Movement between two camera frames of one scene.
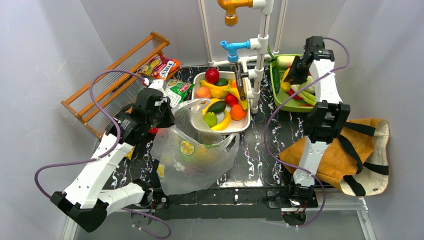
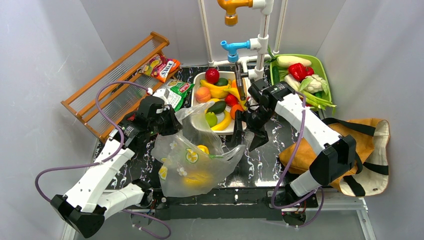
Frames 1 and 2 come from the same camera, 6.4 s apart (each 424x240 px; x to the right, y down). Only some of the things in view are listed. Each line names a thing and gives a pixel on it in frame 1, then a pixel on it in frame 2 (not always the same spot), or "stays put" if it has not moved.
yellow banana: x=215 y=91 stays put
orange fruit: x=237 y=112 stays put
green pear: x=211 y=119 stays put
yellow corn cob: x=285 y=86 -> x=197 y=180
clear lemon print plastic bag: x=193 y=152 stays put
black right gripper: x=296 y=71 -> x=253 y=120
